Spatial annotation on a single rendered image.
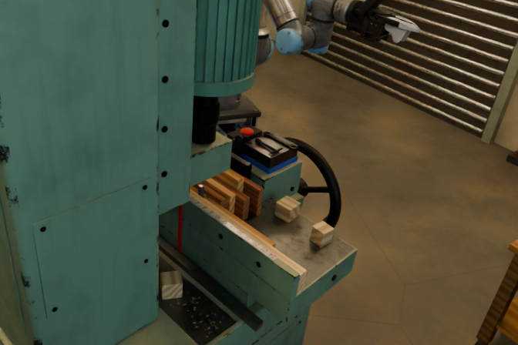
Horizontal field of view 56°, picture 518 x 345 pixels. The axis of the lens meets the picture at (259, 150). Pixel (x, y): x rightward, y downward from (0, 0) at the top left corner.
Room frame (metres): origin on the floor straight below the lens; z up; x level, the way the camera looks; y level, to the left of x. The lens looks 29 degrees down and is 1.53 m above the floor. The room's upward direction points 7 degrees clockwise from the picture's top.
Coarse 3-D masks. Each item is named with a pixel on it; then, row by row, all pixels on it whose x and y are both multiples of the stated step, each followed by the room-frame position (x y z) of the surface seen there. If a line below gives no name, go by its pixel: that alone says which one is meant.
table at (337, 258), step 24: (168, 216) 0.83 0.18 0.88; (264, 216) 0.84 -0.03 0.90; (192, 240) 0.78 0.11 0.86; (288, 240) 0.77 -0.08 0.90; (336, 240) 0.79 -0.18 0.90; (216, 264) 0.73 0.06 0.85; (240, 264) 0.69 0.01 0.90; (312, 264) 0.71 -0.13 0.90; (336, 264) 0.72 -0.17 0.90; (264, 288) 0.65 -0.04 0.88; (312, 288) 0.66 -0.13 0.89; (288, 312) 0.62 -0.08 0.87
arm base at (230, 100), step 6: (222, 96) 1.53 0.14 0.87; (228, 96) 1.53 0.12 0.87; (234, 96) 1.55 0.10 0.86; (240, 96) 1.59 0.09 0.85; (222, 102) 1.52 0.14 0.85; (228, 102) 1.53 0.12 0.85; (234, 102) 1.54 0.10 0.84; (240, 102) 1.58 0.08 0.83; (222, 108) 1.52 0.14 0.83; (228, 108) 1.53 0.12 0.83; (234, 108) 1.54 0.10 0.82
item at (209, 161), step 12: (216, 132) 0.88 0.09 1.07; (192, 144) 0.82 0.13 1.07; (204, 144) 0.82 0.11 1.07; (216, 144) 0.83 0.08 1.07; (228, 144) 0.85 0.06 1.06; (192, 156) 0.78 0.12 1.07; (204, 156) 0.80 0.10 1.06; (216, 156) 0.82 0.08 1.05; (228, 156) 0.85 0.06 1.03; (192, 168) 0.78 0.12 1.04; (204, 168) 0.80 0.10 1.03; (216, 168) 0.82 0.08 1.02; (228, 168) 0.85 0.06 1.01; (192, 180) 0.78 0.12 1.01
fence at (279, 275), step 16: (176, 208) 0.82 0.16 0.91; (192, 208) 0.79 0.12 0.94; (192, 224) 0.78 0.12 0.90; (208, 224) 0.75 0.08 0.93; (224, 240) 0.72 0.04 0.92; (240, 240) 0.70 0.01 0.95; (240, 256) 0.69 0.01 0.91; (256, 256) 0.67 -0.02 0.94; (256, 272) 0.67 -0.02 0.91; (272, 272) 0.65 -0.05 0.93; (288, 272) 0.63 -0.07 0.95; (288, 288) 0.62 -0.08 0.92
